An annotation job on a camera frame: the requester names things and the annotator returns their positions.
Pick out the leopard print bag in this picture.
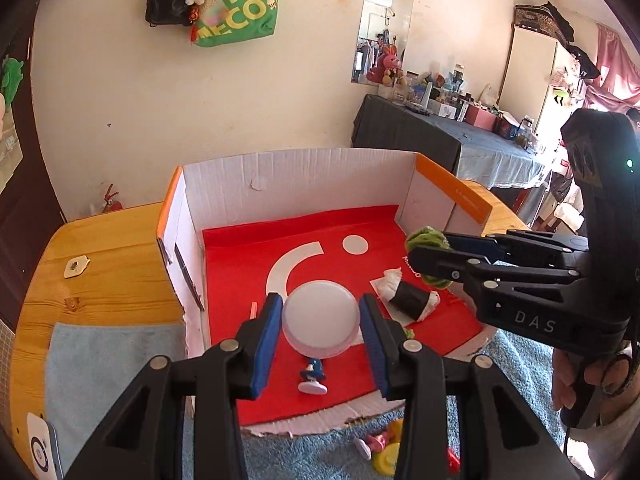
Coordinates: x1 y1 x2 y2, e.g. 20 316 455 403
515 2 573 43

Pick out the blonde toy figurine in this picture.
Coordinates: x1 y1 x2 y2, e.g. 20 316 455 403
354 420 403 461

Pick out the light blue fluffy blanket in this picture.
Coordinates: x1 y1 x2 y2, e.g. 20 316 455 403
45 322 568 480

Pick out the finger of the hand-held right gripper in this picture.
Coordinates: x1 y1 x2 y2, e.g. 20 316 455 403
409 245 583 293
442 230 589 266

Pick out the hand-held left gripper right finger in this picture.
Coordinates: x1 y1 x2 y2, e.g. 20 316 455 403
357 294 583 480

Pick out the person's right hand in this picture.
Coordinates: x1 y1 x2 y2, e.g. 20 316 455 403
551 346 634 412

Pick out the small white adhesive pad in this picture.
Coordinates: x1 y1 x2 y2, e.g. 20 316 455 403
64 256 91 279

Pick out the row of bottles and boxes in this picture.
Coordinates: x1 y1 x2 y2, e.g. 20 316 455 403
395 62 546 151

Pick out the pink curtain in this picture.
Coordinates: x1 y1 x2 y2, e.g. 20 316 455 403
585 22 640 111

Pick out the beige hanging organizer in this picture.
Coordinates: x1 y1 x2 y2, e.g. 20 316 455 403
0 105 23 191

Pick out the orange cardboard box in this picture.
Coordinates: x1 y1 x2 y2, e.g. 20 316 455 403
155 147 493 438

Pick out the black-haired toy figurine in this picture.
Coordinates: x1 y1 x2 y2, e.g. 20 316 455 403
298 357 329 395

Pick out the pink rabbit plush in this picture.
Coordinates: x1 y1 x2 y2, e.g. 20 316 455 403
366 44 405 86

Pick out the yellow bottle cap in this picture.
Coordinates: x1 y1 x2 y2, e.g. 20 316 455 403
372 442 401 476

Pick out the white round jar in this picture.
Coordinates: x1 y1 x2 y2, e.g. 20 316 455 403
281 281 361 359

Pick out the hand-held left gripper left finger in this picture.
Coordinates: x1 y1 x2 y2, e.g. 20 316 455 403
62 292 286 480

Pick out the wall mirror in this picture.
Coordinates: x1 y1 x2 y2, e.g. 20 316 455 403
350 0 419 85

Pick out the olive green yarn ball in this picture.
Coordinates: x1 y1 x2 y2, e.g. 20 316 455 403
405 227 453 289

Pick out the cloth-covered side table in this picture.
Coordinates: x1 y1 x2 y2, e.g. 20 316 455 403
351 94 556 191

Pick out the white wardrobe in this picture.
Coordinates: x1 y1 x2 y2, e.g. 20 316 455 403
497 25 558 121

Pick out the white power bank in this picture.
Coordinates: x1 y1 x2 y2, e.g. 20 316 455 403
26 412 65 480

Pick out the red mat with white print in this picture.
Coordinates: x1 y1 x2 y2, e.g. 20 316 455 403
201 205 483 426

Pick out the green tote bag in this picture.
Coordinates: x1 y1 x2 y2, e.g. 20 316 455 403
192 0 277 48

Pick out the black and white sushi toy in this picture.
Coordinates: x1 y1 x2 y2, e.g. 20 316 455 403
370 268 442 322

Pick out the green plush toy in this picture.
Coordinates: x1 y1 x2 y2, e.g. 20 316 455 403
0 57 25 111

